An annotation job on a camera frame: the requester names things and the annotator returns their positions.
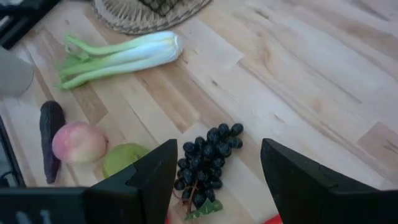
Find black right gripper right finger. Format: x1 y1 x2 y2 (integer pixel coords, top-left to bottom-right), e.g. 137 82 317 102
260 138 398 224

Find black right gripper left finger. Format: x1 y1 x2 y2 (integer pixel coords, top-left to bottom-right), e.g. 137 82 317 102
85 138 178 224

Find red watermelon slice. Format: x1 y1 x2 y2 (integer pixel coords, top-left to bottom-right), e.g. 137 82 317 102
164 213 283 224

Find green pear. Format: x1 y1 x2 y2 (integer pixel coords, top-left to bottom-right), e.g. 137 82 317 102
102 142 150 180

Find dark grapes with leaf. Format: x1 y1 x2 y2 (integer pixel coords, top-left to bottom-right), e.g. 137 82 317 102
173 123 244 222

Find pink peach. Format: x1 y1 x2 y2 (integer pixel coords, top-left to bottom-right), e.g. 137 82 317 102
52 121 108 165

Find purple eggplant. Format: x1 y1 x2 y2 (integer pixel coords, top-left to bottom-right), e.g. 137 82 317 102
39 100 66 184

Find green white celery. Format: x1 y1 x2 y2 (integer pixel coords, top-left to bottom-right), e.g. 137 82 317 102
54 30 183 90

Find round woven placemat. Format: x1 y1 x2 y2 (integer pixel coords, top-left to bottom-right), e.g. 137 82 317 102
91 0 214 35

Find white plant pot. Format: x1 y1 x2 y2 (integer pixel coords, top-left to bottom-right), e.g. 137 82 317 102
0 46 34 99

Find black wire basket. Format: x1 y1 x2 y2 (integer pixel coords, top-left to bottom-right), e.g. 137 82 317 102
138 0 187 16

